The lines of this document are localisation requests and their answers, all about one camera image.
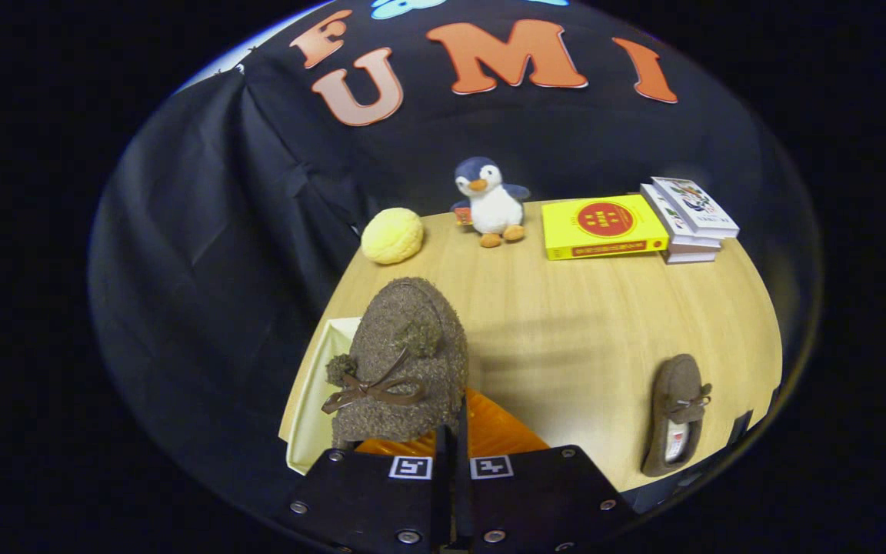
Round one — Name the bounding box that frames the yellow bread-shaped toy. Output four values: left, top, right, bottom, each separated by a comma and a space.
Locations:
361, 207, 425, 265

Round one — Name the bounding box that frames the brown fuzzy shoe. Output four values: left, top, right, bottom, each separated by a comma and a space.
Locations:
321, 277, 469, 449
641, 354, 713, 478

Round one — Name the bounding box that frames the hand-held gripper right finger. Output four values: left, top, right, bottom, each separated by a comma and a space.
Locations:
451, 387, 636, 554

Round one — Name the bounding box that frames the yellow book with red circle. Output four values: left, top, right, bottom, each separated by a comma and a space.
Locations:
541, 194, 670, 261

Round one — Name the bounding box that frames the beige fabric storage box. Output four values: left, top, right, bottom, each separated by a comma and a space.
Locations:
279, 317, 363, 476

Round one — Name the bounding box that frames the blue and white penguin plush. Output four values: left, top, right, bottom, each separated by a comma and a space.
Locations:
451, 157, 531, 249

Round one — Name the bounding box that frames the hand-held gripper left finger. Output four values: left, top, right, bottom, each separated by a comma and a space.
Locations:
287, 427, 453, 554

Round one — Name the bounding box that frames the white illustrated book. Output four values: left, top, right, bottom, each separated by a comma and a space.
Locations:
651, 177, 741, 239

